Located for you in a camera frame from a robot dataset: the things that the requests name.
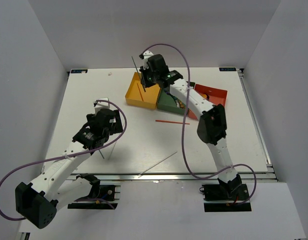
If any green paper box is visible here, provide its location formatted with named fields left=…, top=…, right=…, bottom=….
left=157, top=89, right=189, bottom=115

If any red paper box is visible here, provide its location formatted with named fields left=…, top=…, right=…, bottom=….
left=194, top=83, right=228, bottom=107

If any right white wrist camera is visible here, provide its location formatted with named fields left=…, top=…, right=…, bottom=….
left=139, top=50, right=154, bottom=70

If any yellow paper box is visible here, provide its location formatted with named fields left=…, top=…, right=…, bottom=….
left=125, top=72, right=161, bottom=110

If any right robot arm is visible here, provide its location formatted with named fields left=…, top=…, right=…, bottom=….
left=139, top=50, right=242, bottom=200

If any gold fork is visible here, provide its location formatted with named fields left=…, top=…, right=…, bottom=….
left=176, top=99, right=186, bottom=110

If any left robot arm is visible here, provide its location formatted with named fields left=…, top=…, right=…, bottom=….
left=15, top=108, right=123, bottom=229

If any orange chopstick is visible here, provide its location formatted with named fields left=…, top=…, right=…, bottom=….
left=136, top=83, right=144, bottom=102
left=155, top=119, right=190, bottom=125

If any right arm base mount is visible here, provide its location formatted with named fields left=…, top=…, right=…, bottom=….
left=199, top=184, right=252, bottom=213

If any left blue table label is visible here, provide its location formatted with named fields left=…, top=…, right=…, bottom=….
left=70, top=69, right=88, bottom=74

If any white chopstick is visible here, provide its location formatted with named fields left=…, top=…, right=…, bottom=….
left=137, top=151, right=178, bottom=178
left=108, top=142, right=116, bottom=160

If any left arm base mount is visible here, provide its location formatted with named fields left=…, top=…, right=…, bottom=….
left=67, top=173, right=121, bottom=210

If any fork with green marbled handle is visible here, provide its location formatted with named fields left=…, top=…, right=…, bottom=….
left=172, top=96, right=185, bottom=109

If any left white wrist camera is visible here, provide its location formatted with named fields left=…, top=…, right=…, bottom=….
left=93, top=97, right=110, bottom=114

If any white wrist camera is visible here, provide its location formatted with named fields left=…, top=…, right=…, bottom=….
left=139, top=50, right=154, bottom=70
left=93, top=97, right=110, bottom=114

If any right blue table label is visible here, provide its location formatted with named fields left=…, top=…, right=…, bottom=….
left=218, top=67, right=237, bottom=72

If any blue table label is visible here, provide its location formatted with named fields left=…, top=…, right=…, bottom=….
left=218, top=67, right=237, bottom=72
left=70, top=69, right=88, bottom=74

